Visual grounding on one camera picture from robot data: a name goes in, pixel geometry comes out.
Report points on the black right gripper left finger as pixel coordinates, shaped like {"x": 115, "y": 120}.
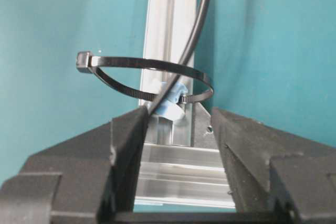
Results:
{"x": 85, "y": 179}

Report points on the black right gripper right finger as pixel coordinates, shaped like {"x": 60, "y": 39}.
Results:
{"x": 270, "y": 170}

